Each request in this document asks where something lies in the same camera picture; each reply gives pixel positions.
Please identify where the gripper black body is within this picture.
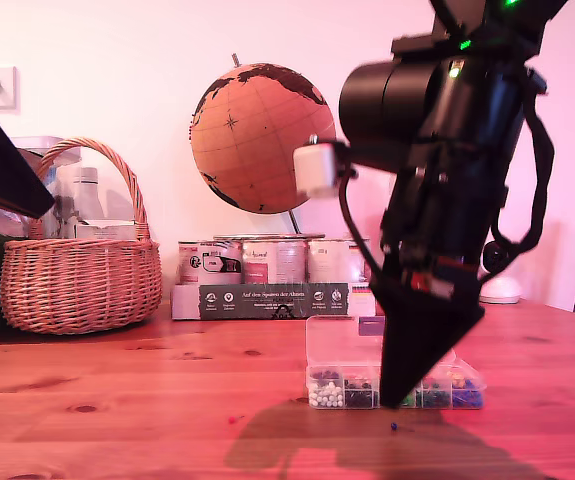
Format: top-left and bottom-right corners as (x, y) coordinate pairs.
(380, 168), (511, 294)

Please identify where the clear plastic pin organiser box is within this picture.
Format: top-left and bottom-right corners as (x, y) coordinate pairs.
(304, 314), (487, 411)

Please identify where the clear plastic container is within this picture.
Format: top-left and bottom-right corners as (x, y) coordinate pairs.
(10, 134), (84, 240)

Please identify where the white plastic bottle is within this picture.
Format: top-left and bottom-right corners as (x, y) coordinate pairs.
(72, 167), (109, 224)

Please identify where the tin can white label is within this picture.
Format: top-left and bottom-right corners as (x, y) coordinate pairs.
(306, 238), (371, 285)

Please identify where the white paper carton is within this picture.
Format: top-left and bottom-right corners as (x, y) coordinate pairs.
(74, 218), (139, 242)

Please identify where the grey cardboard can tray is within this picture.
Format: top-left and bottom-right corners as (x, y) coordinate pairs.
(170, 280), (379, 321)

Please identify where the tin can pink label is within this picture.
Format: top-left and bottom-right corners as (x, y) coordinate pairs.
(241, 239), (308, 285)

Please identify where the cork globe on metal stand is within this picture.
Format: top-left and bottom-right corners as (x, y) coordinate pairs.
(189, 53), (341, 242)

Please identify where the tin can black logo label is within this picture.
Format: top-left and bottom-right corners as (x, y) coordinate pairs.
(177, 240), (244, 286)

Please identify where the small white round camera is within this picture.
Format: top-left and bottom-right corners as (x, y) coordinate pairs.
(477, 240), (522, 305)

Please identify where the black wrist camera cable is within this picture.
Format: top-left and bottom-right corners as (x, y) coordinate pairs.
(337, 167), (386, 289)

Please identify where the wicker basket with handle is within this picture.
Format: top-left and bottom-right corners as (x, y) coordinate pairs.
(0, 137), (164, 335)

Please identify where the black arm cable loom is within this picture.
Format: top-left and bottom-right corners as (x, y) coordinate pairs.
(479, 63), (557, 284)

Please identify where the wrist camera box grey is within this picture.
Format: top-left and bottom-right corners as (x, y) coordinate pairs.
(292, 133), (358, 199)

